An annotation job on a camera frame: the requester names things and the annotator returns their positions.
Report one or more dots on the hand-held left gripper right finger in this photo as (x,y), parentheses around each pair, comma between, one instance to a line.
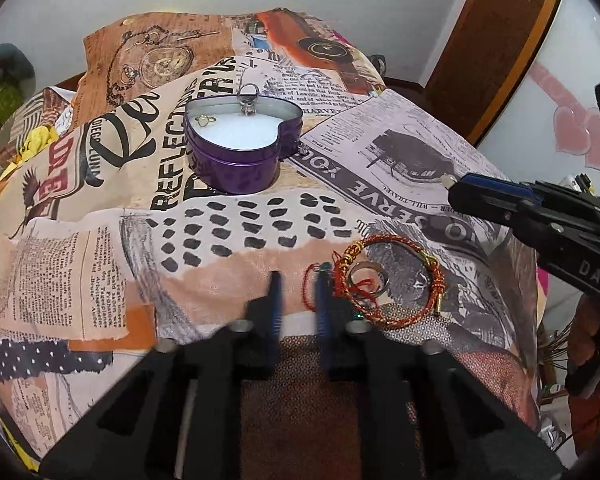
(323,305)

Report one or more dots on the purple heart-shaped tin box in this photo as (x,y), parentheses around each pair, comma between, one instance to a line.
(240,160)

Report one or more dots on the brown wooden door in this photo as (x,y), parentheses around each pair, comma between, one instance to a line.
(490,40)

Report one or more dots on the yellow cloth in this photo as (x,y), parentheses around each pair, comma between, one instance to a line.
(35,142)

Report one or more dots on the pink heart wall sticker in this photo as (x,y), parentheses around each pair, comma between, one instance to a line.
(575,125)

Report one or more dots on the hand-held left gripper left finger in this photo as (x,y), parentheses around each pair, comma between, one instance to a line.
(275,307)

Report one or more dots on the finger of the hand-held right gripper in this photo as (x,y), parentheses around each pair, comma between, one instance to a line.
(485,202)

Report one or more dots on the newspaper print blanket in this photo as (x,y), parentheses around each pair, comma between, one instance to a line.
(130,260)

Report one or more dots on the dark grey cloth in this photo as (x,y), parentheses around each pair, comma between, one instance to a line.
(5,62)

